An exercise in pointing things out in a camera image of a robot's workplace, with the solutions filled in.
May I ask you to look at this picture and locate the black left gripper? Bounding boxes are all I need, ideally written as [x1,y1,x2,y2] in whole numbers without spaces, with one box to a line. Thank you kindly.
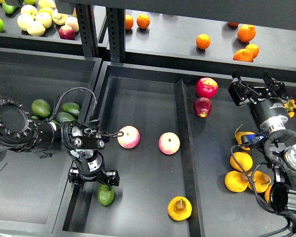
[68,152,120,190]

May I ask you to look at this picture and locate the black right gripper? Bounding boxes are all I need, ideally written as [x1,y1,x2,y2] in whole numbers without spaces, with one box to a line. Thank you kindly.
[228,71,290,125]

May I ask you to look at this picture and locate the green avocado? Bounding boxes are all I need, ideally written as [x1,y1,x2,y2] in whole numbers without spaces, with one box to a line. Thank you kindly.
[97,184,115,206]

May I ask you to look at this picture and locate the yellow pear with stem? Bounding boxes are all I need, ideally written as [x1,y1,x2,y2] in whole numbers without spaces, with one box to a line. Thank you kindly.
[167,196,192,221]

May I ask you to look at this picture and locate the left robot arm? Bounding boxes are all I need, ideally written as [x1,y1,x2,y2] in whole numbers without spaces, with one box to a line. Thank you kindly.
[0,88,124,188]

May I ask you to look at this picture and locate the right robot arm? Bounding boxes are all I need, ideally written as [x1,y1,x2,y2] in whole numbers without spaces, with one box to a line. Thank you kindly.
[228,71,296,236]

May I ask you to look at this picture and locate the avocado right middle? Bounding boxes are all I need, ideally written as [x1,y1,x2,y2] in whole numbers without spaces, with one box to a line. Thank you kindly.
[56,112,76,123]

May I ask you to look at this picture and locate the yellow pear middle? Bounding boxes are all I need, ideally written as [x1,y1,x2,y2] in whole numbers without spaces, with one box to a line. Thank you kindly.
[229,152,253,172]

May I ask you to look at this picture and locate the avocado upper right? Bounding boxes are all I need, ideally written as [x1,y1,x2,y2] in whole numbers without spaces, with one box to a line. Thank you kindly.
[61,102,80,117]

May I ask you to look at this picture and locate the avocado top of pile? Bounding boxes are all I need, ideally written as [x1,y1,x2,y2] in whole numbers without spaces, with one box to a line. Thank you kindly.
[31,99,51,118]

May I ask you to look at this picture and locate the yellow pear centre low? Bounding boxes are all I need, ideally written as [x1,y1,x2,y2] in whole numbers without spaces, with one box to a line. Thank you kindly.
[253,171,271,193]

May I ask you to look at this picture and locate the yellow pear lower left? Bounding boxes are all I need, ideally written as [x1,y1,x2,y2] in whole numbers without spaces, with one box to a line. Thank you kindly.
[224,171,249,193]

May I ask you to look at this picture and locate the yellow pear lower right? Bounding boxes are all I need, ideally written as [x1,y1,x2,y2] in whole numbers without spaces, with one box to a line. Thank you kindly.
[264,185,272,203]

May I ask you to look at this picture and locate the pale yellow pear front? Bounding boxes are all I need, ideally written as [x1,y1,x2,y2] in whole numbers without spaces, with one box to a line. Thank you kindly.
[27,21,45,37]

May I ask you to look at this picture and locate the pale yellow pear right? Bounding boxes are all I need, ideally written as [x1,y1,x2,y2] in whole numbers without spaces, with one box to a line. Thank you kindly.
[51,9,68,26]

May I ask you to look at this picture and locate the pale yellow pear centre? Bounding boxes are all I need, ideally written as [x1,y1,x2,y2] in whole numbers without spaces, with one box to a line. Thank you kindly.
[35,12,53,29]

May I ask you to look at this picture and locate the orange cherry tomato bunch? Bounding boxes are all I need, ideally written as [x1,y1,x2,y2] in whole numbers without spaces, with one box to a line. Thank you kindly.
[284,99,296,118]

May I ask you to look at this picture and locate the orange front right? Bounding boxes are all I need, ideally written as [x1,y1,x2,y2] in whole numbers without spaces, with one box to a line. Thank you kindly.
[233,49,254,62]

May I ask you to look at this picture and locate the orange small right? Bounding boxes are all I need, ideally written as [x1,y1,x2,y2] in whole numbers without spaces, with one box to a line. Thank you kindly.
[245,44,259,58]

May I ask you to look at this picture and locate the bright red apple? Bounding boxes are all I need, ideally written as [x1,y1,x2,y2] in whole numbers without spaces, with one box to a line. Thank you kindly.
[195,78,218,99]

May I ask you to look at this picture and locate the pink yellow apple left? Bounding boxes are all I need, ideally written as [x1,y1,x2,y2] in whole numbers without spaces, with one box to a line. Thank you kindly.
[117,125,140,149]

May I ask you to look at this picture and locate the pink yellow apple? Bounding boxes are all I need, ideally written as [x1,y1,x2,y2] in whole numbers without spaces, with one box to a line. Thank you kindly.
[117,125,140,149]
[158,132,180,155]

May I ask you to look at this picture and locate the dark red apple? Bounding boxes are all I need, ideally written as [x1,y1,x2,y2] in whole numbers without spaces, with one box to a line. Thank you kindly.
[193,97,212,118]

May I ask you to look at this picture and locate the large orange right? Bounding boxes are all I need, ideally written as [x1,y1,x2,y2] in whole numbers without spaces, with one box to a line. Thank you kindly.
[237,24,257,43]

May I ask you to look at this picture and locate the black left tray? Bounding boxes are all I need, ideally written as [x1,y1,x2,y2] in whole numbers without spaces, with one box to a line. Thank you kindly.
[0,48,101,235]

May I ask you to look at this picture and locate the black tray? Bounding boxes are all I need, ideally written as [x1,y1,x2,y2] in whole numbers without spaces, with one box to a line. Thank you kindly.
[54,63,291,237]
[0,48,101,235]

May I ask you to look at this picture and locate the orange under shelf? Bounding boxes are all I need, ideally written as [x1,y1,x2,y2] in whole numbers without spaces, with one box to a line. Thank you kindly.
[228,22,239,27]

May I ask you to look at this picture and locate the orange centre shelf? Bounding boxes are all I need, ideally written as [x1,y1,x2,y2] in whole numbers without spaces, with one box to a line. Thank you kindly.
[196,34,211,50]

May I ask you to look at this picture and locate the black tray divider right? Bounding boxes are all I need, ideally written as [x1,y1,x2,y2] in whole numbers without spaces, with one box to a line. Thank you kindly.
[241,117,296,175]

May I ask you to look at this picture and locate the black tray divider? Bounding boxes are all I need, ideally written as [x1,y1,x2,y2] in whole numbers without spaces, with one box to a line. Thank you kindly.
[174,79,205,237]
[241,117,296,175]

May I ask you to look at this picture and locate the pink yellow apple right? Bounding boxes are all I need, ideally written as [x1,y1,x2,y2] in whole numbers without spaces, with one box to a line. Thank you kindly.
[158,132,180,155]

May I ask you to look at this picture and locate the black right tray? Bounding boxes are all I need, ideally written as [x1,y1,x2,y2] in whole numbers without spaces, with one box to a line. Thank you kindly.
[54,63,291,237]

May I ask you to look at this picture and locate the black tray divider left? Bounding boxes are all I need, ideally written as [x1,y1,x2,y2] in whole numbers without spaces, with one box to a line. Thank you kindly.
[174,79,205,237]

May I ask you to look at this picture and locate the orange left back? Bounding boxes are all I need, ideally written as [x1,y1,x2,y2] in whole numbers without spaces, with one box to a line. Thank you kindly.
[125,14,134,30]

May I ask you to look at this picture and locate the red apple on shelf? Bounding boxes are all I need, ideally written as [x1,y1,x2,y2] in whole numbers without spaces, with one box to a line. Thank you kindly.
[59,25,75,40]

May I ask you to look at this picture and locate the pale peach fruit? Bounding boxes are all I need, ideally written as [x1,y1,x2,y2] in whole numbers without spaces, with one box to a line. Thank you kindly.
[65,16,79,33]

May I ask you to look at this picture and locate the black shelf post left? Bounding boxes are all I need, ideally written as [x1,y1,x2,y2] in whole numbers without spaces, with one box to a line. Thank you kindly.
[75,3,99,57]

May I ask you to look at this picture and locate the black shelf post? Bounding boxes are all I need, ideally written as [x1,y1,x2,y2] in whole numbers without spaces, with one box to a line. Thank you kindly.
[106,7,126,63]
[75,3,99,57]

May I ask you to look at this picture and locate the black shelf post right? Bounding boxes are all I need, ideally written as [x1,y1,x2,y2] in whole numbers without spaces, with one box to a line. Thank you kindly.
[106,7,126,63]

